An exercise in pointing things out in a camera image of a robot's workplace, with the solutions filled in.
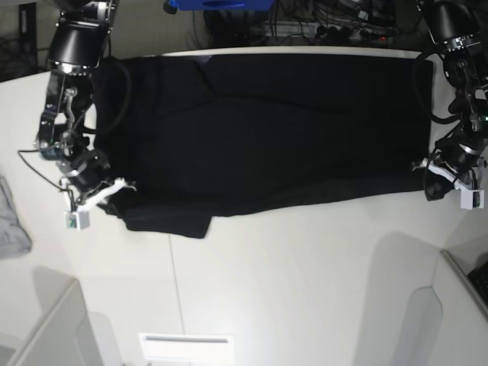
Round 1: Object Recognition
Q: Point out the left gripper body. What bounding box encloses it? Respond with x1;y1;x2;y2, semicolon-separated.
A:
412;139;486;191

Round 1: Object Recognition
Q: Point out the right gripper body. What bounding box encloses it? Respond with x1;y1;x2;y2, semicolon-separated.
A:
56;150;136;212

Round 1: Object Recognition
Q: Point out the black T-shirt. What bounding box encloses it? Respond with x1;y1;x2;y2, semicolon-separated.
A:
92;54;434;239

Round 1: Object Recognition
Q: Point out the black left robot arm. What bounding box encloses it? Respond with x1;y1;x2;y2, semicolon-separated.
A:
414;1;487;201

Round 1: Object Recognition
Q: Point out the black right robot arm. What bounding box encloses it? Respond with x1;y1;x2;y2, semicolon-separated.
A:
35;1;133;214

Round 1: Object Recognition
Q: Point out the grey cloth at table edge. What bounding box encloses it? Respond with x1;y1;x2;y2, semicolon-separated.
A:
1;176;32;260

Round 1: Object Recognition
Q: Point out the black keyboard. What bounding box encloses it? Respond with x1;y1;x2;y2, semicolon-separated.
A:
468;262;488;303

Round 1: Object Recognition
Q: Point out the white left partition panel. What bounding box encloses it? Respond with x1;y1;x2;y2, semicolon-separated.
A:
6;279;104;365

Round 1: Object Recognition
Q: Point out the white partition panel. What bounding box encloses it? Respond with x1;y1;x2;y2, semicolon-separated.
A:
6;279;104;365
429;251;487;365

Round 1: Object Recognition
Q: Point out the white right partition panel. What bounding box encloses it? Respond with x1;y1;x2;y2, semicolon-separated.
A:
429;251;487;365

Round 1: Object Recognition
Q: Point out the white label plate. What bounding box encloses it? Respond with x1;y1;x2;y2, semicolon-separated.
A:
139;333;235;365

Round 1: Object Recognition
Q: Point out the blue box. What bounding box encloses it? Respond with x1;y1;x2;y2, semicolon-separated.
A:
167;0;274;11

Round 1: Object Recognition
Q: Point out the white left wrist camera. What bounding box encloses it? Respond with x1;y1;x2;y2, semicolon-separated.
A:
460;189;485;210

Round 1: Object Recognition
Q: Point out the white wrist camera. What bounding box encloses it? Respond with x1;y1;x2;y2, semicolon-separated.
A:
460;189;485;210
64;211;90;231

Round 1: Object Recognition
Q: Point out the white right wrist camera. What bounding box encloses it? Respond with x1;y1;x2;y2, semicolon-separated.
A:
64;211;90;231

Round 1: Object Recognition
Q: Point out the power strip with cables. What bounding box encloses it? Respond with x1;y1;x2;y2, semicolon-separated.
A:
252;21;397;43

